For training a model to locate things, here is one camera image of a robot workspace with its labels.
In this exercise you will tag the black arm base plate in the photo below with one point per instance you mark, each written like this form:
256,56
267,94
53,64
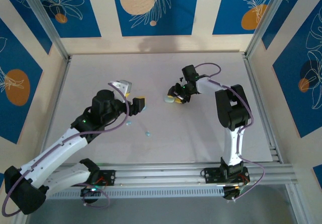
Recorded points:
210,176
109,177

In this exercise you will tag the wide aluminium base rail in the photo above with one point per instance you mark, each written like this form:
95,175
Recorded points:
163,173

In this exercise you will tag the mint green earbud charging case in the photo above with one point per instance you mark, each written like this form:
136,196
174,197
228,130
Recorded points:
168,100

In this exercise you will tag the light blue earbud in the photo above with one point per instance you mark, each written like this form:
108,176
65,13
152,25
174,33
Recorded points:
128,123
148,134

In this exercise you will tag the blue poster with beige circle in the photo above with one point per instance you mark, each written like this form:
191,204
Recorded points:
176,20

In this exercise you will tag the black base electronics box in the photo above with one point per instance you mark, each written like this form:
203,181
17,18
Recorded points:
90,195
231,192

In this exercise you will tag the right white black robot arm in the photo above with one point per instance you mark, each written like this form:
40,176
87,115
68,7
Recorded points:
231,108

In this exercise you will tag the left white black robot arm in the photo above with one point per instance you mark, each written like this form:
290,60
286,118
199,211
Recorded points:
58,146

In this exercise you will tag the blue floral wall poster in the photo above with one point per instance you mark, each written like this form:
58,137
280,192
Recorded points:
309,103
289,12
226,12
25,10
12,58
75,20

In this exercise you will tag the aluminium side rail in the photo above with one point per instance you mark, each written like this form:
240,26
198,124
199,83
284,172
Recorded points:
58,93
254,83

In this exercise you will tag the aluminium frame post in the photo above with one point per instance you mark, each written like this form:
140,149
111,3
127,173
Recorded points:
45,20
265,20

